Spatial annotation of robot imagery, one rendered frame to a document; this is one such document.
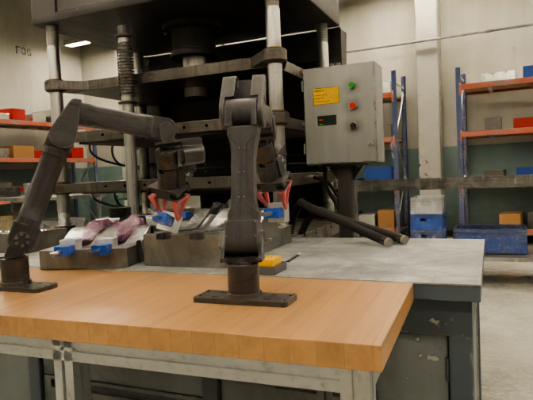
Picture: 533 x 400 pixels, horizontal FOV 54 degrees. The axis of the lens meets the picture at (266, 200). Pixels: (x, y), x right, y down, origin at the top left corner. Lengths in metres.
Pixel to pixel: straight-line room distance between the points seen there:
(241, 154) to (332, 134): 1.15
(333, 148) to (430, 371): 1.13
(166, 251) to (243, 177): 0.51
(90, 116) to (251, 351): 0.76
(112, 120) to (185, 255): 0.40
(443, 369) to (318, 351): 0.53
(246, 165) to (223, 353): 0.38
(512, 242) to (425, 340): 3.73
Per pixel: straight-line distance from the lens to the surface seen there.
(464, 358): 1.27
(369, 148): 2.13
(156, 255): 1.51
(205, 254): 1.42
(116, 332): 0.97
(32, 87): 10.57
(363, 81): 2.16
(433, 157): 7.64
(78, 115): 1.35
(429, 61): 7.77
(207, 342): 0.88
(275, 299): 1.01
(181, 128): 2.40
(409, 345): 1.29
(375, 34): 8.34
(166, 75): 2.51
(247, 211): 1.03
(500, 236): 4.95
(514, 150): 7.84
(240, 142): 1.06
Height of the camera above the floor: 1.05
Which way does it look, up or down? 3 degrees down
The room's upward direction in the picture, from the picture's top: 3 degrees counter-clockwise
